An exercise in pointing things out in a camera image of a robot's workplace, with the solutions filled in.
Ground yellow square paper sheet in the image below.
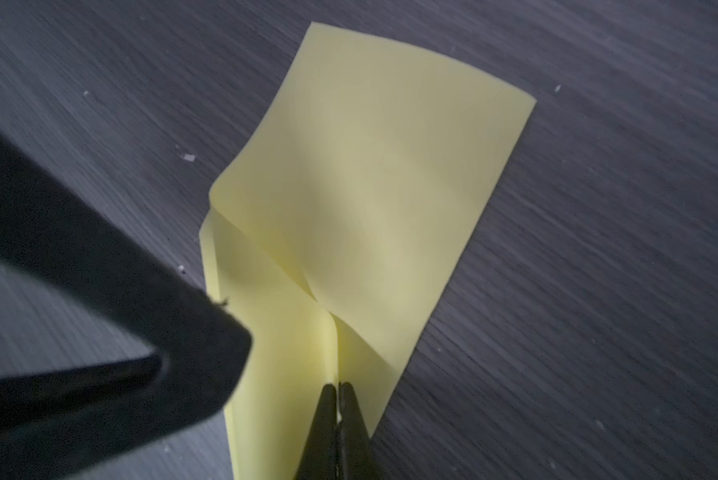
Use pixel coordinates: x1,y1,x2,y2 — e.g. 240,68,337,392
200,23,536,479

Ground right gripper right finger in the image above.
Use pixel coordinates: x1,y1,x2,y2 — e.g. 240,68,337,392
337,382,381,480

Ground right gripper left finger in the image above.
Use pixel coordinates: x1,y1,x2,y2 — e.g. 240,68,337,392
295,384,338,480

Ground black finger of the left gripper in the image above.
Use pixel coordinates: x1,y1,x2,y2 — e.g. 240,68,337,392
0,133,252,479

